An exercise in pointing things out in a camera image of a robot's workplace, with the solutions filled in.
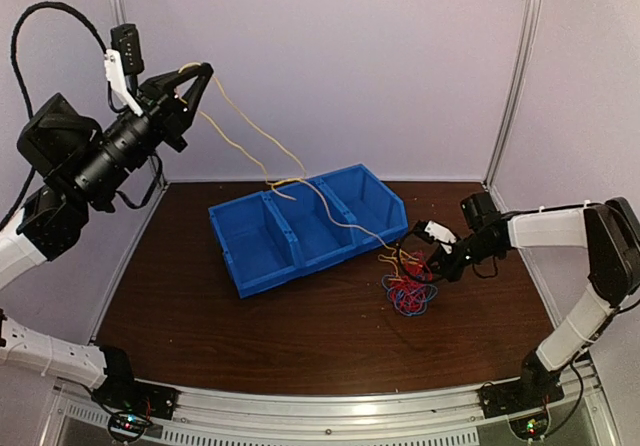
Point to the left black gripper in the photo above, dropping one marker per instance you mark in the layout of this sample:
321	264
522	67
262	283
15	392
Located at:
161	100

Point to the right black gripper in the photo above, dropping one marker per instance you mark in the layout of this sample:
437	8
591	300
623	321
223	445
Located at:
451	271

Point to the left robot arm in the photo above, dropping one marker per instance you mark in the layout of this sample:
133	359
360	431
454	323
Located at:
83	167

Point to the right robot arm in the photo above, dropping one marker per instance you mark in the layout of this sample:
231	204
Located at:
590	249

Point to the blue three-compartment bin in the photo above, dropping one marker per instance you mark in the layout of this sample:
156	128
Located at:
270	238

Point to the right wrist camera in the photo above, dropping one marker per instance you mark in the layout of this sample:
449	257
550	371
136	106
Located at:
436	234

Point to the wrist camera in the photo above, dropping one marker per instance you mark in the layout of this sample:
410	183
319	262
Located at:
436	234
123	64

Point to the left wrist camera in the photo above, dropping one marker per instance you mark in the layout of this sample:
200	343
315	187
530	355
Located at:
123	64

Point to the left aluminium frame post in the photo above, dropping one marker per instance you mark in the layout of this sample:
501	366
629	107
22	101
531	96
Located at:
119	19

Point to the aluminium frame post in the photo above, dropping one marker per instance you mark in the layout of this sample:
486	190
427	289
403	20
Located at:
527	36
119	19

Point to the aluminium front rail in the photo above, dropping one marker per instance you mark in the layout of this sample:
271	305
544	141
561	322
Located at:
450	416

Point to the right aluminium frame post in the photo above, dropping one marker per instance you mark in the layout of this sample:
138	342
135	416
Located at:
527	36

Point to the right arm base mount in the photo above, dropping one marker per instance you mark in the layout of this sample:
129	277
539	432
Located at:
526	410

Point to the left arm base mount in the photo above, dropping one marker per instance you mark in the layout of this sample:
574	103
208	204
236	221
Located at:
138	416

